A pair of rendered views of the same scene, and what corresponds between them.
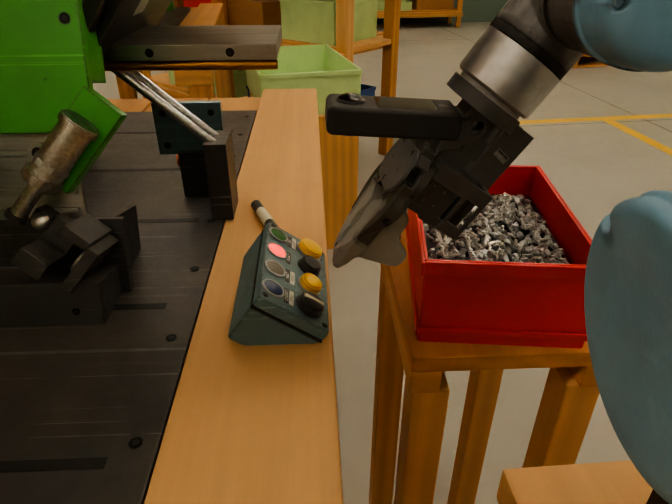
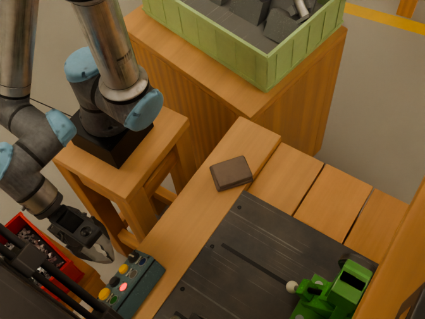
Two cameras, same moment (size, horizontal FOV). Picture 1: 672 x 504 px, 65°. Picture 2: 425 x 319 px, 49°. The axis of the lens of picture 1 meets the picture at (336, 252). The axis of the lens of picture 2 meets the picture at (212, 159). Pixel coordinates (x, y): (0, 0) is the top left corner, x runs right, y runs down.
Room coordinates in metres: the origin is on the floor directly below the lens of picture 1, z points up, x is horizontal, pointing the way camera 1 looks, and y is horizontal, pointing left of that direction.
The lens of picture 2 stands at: (0.56, 0.47, 1.99)
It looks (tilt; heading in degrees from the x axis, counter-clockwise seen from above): 58 degrees down; 224
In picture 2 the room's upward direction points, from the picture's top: 8 degrees counter-clockwise
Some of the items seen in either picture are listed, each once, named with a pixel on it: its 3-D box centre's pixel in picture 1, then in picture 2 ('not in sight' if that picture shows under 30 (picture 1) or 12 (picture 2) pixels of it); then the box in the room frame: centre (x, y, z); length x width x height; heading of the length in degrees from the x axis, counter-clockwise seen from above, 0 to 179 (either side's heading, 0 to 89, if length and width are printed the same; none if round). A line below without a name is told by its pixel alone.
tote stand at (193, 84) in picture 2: not in sight; (232, 94); (-0.47, -0.34, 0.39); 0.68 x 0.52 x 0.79; 83
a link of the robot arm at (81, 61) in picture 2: not in sight; (93, 76); (0.14, -0.30, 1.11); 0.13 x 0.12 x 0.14; 88
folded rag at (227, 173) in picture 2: not in sight; (231, 172); (0.09, 0.08, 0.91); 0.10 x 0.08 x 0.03; 143
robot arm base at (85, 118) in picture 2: not in sight; (103, 104); (0.14, -0.31, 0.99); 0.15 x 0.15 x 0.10
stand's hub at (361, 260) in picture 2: not in sight; (359, 266); (0.20, 0.47, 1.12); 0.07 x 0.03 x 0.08; 93
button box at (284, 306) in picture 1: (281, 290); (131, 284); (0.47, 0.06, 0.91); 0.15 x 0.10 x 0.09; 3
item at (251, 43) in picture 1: (129, 47); not in sight; (0.72, 0.27, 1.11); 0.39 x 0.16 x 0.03; 93
